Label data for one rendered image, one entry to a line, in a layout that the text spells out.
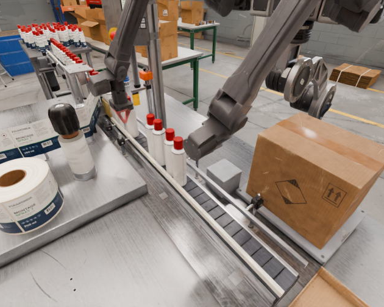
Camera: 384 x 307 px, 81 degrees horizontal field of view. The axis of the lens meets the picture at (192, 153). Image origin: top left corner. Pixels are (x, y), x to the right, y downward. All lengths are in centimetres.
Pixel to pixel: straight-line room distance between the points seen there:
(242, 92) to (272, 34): 11
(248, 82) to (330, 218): 45
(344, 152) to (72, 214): 86
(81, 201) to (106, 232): 15
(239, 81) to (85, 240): 68
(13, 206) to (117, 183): 32
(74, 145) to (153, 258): 46
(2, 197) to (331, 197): 89
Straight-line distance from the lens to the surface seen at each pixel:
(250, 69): 48
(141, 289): 74
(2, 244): 91
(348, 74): 502
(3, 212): 84
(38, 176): 83
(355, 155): 76
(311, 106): 159
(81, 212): 87
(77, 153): 90
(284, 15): 48
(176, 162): 78
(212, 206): 80
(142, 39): 103
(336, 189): 68
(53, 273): 84
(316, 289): 79
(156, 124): 85
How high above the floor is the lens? 150
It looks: 38 degrees down
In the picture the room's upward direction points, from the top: straight up
